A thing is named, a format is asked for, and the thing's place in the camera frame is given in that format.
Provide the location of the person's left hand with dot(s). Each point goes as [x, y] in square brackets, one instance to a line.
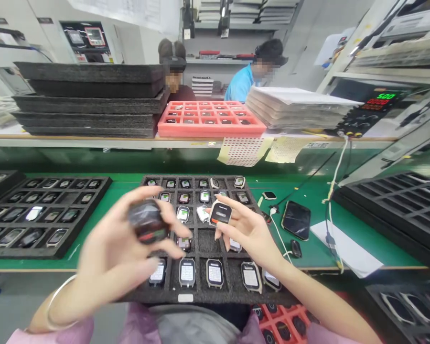
[107, 251]

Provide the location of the person's right hand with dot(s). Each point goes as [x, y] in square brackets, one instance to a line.
[258, 240]

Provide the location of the person's left fingers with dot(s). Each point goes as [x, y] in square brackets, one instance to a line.
[147, 192]

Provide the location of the black smartwatch body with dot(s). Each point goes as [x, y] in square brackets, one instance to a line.
[148, 222]

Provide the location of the white smartwatch body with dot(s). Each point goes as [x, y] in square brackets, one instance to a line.
[220, 213]

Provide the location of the red foam grid tray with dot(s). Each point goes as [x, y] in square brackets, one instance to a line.
[165, 125]

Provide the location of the black foam grid tray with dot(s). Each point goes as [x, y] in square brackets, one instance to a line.
[7, 181]
[71, 195]
[204, 247]

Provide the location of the group of smartwatches lit screens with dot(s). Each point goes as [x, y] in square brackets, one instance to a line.
[186, 272]

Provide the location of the group of small black modules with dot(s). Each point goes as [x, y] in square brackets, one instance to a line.
[209, 114]

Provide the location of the red dotted sticker sheet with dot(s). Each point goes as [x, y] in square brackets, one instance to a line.
[242, 152]

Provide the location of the stack of black foam trays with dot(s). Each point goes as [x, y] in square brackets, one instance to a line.
[89, 104]

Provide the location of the group of dark-screen smartwatches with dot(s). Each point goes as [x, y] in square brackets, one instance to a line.
[32, 215]

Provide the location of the person's body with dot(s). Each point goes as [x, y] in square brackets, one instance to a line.
[186, 324]

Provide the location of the yellow dotted sticker sheet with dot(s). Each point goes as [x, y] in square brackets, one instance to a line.
[285, 148]

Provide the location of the black smartphone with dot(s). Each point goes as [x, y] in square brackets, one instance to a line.
[296, 220]

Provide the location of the small black oval device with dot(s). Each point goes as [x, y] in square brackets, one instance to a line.
[296, 248]

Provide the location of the white machine with screen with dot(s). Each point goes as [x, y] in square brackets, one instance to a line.
[89, 41]

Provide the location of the stack of clear plastic trays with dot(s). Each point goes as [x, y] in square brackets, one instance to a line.
[301, 107]

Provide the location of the grey storage shelf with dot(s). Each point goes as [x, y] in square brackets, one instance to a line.
[236, 25]

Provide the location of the red tray of round parts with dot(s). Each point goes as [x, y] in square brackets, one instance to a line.
[286, 324]

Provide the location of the white paper sheet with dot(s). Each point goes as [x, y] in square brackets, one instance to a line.
[354, 251]

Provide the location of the black bench power supply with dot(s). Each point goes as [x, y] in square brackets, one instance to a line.
[362, 111]

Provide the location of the stack of empty black trays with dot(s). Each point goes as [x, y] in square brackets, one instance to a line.
[397, 208]

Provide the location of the black tray of watch bezels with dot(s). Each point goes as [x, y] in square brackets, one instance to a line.
[408, 308]

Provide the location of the metal rack with trays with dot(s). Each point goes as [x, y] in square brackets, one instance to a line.
[397, 46]

